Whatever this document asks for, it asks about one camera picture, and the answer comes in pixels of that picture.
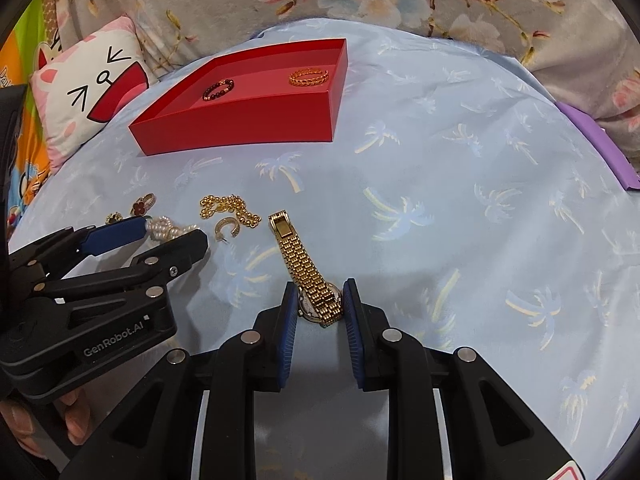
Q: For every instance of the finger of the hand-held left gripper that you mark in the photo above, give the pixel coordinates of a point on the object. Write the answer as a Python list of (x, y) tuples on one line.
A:
[(175, 255), (112, 237)]

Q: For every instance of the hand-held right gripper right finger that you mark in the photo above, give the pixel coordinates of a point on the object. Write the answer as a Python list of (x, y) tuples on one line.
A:
[(352, 332)]

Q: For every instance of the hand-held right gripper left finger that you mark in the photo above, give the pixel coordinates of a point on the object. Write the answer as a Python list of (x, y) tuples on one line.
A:
[(287, 332)]

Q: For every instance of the gold hoop earring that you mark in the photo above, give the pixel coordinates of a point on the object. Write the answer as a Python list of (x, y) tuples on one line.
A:
[(222, 227)]

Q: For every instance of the gold watch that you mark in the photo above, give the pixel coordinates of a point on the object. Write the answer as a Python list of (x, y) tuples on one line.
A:
[(300, 260)]

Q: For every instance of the red cardboard box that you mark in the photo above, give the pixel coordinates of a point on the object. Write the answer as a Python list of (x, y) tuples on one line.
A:
[(250, 120)]

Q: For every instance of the person's left hand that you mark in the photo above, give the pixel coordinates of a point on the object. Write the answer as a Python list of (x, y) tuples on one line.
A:
[(75, 417)]

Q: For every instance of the colourful cartoon cloth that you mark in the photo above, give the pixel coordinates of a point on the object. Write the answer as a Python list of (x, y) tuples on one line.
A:
[(35, 160)]

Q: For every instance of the cat face pillow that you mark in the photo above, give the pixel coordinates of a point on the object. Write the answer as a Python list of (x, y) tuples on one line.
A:
[(90, 90)]

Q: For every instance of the light blue palm-print cloth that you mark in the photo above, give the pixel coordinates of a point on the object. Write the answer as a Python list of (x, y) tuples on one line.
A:
[(450, 210)]

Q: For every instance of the purple box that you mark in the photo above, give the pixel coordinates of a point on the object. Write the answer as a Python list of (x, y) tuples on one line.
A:
[(595, 135)]

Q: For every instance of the grey floral blanket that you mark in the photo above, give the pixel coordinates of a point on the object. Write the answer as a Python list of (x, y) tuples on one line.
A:
[(450, 0)]

